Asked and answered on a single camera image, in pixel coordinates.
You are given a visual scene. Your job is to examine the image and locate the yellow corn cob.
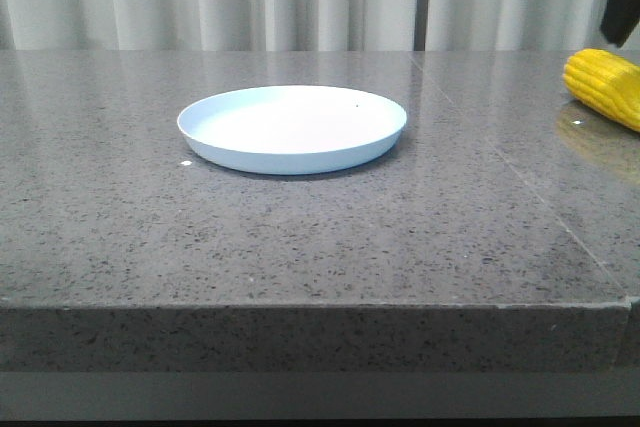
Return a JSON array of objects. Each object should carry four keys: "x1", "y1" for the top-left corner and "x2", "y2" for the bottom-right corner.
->
[{"x1": 563, "y1": 48, "x2": 639, "y2": 132}]

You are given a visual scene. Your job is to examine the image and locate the light blue round plate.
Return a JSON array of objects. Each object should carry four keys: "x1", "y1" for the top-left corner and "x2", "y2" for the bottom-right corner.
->
[{"x1": 177, "y1": 85, "x2": 408, "y2": 175}]

